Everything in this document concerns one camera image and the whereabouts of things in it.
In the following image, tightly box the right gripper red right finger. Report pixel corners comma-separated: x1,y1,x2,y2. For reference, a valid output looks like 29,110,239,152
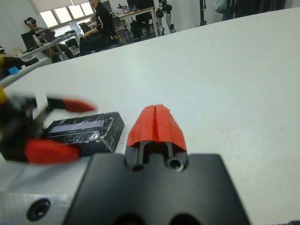
155,104,188,164

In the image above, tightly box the pale plastic bag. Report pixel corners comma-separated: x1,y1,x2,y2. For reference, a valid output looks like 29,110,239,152
212,0,229,14

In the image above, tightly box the black box lid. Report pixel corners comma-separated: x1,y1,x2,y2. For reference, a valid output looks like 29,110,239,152
43,112,125,157

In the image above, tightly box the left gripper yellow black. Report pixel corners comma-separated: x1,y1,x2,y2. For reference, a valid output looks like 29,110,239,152
0,85,98,165

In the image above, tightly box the black crane hoist stand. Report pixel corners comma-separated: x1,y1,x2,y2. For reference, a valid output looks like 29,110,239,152
199,0,209,26

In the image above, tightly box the white-legged desk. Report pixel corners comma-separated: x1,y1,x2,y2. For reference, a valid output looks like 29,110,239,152
112,6,157,39

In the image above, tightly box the white roller blind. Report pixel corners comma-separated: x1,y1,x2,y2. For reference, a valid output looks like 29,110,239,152
29,0,91,11

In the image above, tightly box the small silver humanoid robot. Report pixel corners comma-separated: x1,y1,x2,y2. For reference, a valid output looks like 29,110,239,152
156,0,178,36

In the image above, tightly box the folded black tripods bundle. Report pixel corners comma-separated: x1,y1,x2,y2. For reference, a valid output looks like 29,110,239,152
222,0,236,21

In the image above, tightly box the bright window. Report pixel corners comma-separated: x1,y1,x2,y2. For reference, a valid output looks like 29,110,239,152
39,2,95,28

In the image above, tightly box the long white desk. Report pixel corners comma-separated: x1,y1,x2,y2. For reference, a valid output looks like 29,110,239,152
0,57,52,88

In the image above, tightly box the person wearing VR headset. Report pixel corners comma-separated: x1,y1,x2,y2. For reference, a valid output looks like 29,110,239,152
23,17,75,63

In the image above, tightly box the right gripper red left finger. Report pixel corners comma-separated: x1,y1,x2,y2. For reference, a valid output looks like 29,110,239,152
124,105,157,169

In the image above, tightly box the large black humanoid robot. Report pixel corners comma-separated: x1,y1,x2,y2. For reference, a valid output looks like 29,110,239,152
234,0,287,18

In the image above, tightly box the black bag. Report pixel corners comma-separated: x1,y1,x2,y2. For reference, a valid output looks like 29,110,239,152
0,56,25,71

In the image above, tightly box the black computer monitor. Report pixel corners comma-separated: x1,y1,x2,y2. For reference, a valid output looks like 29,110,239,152
21,31,38,51
126,0,141,11
139,0,155,10

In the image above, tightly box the person in black jacket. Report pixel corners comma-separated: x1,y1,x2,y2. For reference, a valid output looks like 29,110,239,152
79,0,116,57

